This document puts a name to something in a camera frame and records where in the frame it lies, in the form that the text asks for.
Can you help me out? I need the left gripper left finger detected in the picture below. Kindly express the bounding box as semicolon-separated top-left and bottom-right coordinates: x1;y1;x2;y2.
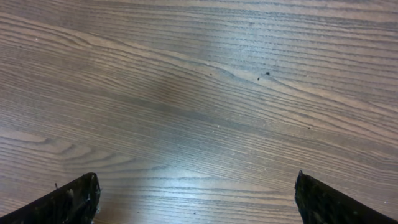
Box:
1;172;101;224

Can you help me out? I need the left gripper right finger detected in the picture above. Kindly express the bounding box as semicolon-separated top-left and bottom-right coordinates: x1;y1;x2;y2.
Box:
295;172;397;224

